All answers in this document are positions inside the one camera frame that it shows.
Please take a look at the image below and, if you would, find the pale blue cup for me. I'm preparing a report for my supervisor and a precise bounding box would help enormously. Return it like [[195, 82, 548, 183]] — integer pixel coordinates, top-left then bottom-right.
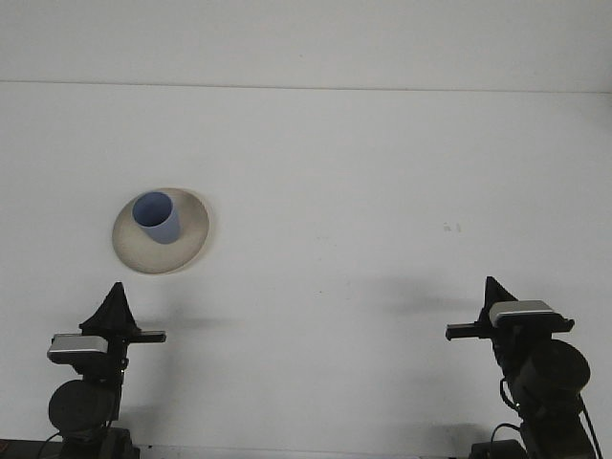
[[131, 191, 181, 246]]

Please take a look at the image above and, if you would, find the pale round plate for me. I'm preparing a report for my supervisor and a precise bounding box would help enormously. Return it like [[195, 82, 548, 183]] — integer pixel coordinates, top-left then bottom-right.
[[111, 186, 215, 276]]

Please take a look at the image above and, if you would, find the dark robot platform edge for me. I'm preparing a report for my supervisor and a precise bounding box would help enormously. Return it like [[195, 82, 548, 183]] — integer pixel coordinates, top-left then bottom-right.
[[0, 437, 64, 459]]

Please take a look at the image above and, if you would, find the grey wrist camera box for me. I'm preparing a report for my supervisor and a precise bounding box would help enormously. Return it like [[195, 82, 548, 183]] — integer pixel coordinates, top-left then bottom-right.
[[46, 334, 108, 363], [487, 299, 560, 329]]

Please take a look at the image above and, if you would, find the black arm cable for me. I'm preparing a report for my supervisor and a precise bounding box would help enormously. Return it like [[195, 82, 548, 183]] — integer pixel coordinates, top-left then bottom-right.
[[490, 377, 604, 455], [40, 419, 119, 456]]

